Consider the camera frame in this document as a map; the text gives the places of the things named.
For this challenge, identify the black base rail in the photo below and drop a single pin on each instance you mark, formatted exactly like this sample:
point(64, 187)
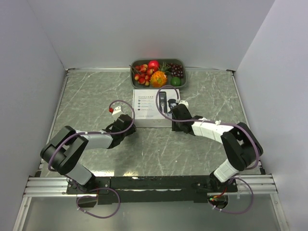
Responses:
point(152, 189)

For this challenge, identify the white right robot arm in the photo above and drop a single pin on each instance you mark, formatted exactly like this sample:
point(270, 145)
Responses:
point(241, 146)

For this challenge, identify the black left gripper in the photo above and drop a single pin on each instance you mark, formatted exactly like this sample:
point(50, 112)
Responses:
point(132, 129)

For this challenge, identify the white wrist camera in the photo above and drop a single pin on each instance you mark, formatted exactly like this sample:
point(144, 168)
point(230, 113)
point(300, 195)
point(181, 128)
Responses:
point(182, 102)
point(116, 112)

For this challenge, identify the white hair clipper box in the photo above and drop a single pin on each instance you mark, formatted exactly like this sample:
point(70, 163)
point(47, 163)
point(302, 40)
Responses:
point(152, 106)

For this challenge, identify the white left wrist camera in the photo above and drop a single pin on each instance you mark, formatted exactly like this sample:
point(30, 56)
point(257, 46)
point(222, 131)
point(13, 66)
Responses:
point(116, 112)

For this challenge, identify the dark grape bunch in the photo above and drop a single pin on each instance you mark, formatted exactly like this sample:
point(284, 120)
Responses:
point(176, 70)

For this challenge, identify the green lime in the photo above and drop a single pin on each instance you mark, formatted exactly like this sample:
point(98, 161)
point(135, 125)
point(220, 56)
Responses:
point(175, 82)

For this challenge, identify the red yellow cherry bunch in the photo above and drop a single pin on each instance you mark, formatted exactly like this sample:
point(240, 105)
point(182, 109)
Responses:
point(142, 75)

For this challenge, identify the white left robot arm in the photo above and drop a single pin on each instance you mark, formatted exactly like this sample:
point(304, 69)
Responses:
point(64, 150)

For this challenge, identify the grey fruit tray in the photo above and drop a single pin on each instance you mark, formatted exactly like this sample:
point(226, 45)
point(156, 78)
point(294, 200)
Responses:
point(163, 67)

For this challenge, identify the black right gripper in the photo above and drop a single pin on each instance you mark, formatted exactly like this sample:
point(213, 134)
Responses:
point(175, 127)

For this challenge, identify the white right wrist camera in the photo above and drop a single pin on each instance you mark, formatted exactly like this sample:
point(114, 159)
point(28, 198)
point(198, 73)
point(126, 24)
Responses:
point(182, 102)

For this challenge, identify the red apple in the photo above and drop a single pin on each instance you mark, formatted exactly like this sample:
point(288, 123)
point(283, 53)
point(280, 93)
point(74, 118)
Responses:
point(153, 64)

